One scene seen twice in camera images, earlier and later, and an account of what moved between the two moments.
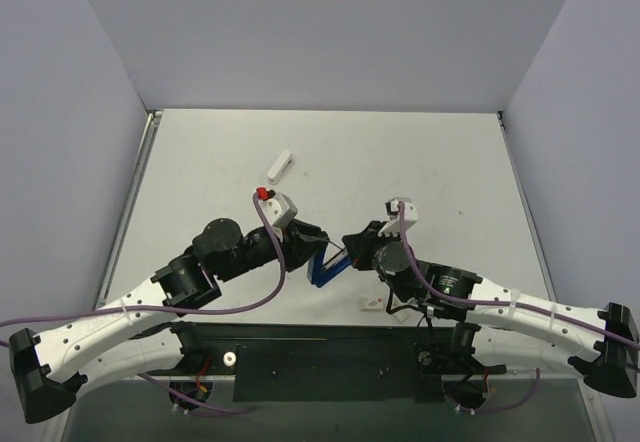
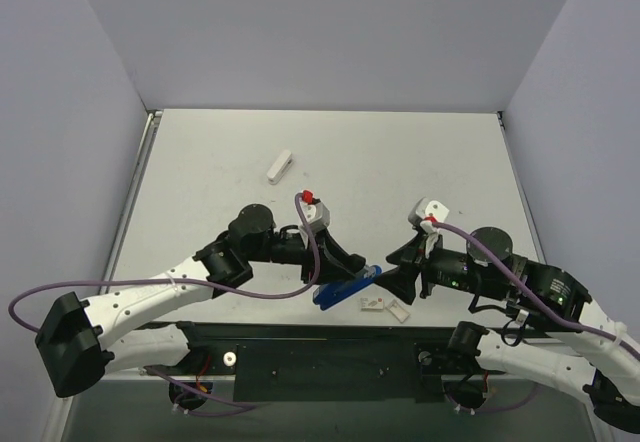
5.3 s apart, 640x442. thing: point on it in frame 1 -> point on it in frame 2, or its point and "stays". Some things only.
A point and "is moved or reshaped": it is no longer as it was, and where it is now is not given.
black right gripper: (367, 246) -> (423, 269)
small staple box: (374, 305) stays
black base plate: (327, 362) stays
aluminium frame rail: (129, 206) stays
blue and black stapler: (319, 275) is moved or reshaped
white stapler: (279, 167) stays
